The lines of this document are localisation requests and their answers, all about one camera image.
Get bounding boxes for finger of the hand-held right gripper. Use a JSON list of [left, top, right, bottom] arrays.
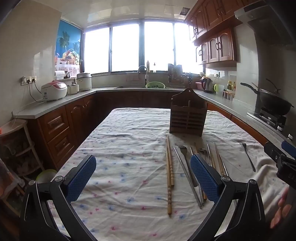
[[264, 141, 287, 168], [281, 140, 296, 160]]

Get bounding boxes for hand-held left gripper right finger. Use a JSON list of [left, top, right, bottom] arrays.
[[188, 153, 267, 241]]

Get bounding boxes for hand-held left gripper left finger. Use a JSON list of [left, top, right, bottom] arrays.
[[20, 155, 97, 241]]

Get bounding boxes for long wooden chopstick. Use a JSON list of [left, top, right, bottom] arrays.
[[166, 135, 173, 216]]

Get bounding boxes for brown wooden utensil holder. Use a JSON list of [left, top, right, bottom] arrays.
[[169, 88, 207, 137]]

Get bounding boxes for person's right hand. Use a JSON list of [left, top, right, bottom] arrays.
[[270, 186, 290, 229]]

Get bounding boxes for dark metal spoon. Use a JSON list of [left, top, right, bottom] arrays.
[[239, 142, 256, 172]]

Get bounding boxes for gas stove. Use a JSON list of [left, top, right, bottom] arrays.
[[247, 107, 287, 133]]

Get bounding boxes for green plastic bowl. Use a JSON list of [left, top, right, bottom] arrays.
[[36, 169, 58, 183]]

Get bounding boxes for metal fork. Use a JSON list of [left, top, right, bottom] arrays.
[[178, 145, 199, 187]]

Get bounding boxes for black wok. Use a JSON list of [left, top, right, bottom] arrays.
[[240, 78, 295, 116]]

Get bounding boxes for floral white tablecloth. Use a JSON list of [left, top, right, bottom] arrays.
[[47, 107, 292, 241]]

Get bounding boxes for wooden lower cabinets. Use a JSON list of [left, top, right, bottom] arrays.
[[26, 91, 269, 171]]

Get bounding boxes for wooden cabinets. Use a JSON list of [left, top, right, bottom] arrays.
[[26, 91, 269, 171], [185, 0, 243, 64]]

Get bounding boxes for white plastic shelf rack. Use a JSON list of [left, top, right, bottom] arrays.
[[0, 119, 44, 209]]

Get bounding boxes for grey kitchen countertop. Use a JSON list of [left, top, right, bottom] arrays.
[[13, 87, 289, 149]]

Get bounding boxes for white and pink rice cooker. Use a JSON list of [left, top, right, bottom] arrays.
[[41, 81, 68, 102]]

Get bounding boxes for steel electric kettle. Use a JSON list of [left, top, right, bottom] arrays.
[[201, 76, 213, 93]]

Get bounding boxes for large white electric cooker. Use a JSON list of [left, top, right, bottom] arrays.
[[76, 73, 92, 91]]

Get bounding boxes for kitchen sink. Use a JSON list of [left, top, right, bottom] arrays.
[[114, 86, 169, 90]]

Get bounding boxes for metal dish rack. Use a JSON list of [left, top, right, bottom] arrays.
[[167, 63, 185, 85]]

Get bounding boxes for wooden cutting board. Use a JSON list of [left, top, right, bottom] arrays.
[[168, 63, 183, 75]]

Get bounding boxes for metal kitchen faucet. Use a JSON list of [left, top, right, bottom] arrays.
[[138, 65, 149, 87]]

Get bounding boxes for wooden upper cabinets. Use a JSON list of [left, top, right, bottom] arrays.
[[185, 0, 243, 64]]

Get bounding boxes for range hood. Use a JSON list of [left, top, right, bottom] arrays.
[[234, 0, 296, 45]]

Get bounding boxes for large kitchen window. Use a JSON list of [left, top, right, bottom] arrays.
[[82, 21, 206, 75]]

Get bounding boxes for black power cord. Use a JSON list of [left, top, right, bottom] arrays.
[[29, 80, 45, 102]]

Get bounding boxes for wall power socket strip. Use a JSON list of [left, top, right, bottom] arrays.
[[21, 75, 37, 85]]

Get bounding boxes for tropical fruit wall poster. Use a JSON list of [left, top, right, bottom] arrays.
[[55, 20, 83, 79]]

